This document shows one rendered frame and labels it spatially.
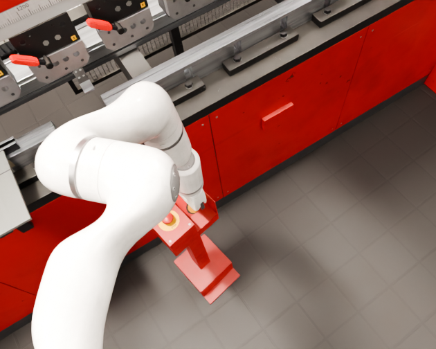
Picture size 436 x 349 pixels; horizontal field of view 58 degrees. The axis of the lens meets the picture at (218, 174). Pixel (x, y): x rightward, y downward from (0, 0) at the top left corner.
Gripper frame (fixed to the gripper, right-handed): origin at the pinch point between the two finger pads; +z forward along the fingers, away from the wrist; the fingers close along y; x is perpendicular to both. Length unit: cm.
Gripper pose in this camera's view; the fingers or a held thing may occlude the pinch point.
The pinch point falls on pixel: (193, 201)
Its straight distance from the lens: 128.6
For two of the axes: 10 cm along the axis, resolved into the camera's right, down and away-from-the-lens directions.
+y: 6.8, 6.7, -3.1
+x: 7.3, -6.3, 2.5
